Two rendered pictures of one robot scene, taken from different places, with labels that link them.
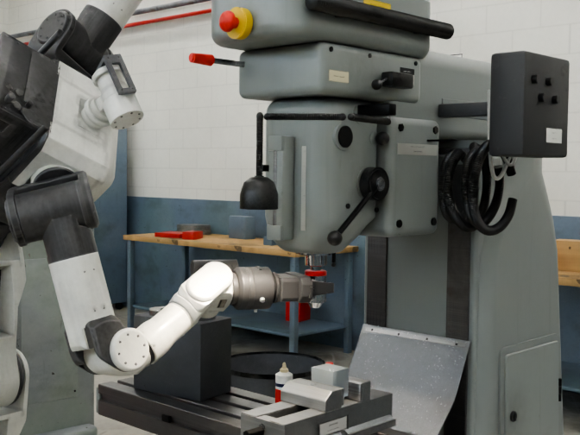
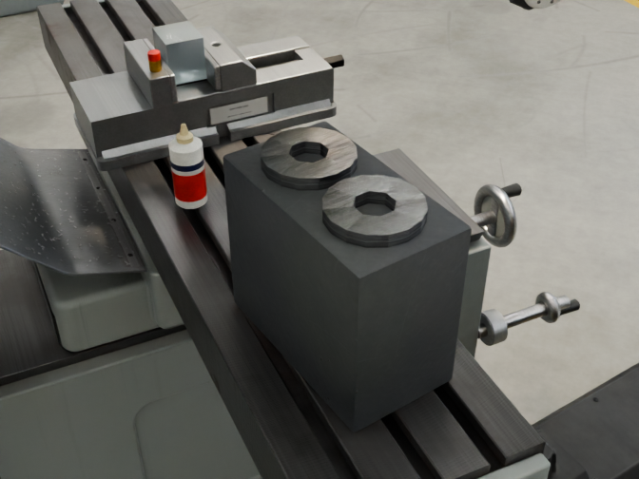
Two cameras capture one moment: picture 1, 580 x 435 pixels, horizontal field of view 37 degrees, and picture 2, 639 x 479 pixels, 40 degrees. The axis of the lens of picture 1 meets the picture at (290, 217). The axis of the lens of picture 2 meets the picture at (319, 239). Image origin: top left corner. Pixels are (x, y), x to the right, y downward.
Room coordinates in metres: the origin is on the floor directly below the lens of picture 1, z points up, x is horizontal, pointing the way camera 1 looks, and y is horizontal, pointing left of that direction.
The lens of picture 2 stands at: (2.75, 0.49, 1.56)
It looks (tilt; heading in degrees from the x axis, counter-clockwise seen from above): 38 degrees down; 202
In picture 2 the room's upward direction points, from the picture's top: straight up
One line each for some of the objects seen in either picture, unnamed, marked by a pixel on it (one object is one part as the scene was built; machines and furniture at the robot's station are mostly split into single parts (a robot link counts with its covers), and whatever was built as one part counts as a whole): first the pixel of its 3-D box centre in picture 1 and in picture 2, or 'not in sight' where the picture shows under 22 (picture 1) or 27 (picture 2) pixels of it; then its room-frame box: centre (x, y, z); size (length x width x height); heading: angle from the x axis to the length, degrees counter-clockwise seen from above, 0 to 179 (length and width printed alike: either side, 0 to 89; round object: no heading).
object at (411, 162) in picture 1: (374, 176); not in sight; (1.97, -0.19, 1.47); 0.24 x 0.19 x 0.26; 47
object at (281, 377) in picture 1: (284, 386); (187, 163); (1.97, 0.01, 0.98); 0.04 x 0.04 x 0.11
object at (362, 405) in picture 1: (319, 408); (203, 84); (1.78, -0.07, 0.98); 0.35 x 0.15 x 0.11; 137
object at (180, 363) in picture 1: (181, 350); (338, 263); (2.14, 0.27, 1.03); 0.22 x 0.12 x 0.20; 56
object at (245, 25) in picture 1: (238, 23); not in sight; (1.67, 0.10, 1.76); 0.06 x 0.02 x 0.06; 47
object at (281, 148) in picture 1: (280, 187); not in sight; (1.75, 0.02, 1.45); 0.04 x 0.04 x 0.21; 47
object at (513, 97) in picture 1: (532, 106); not in sight; (1.82, -0.51, 1.62); 0.20 x 0.09 x 0.21; 137
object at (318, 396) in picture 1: (312, 394); (220, 57); (1.76, -0.05, 1.02); 0.12 x 0.06 x 0.04; 47
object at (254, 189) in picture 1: (259, 192); not in sight; (1.61, 0.06, 1.44); 0.07 x 0.07 x 0.06
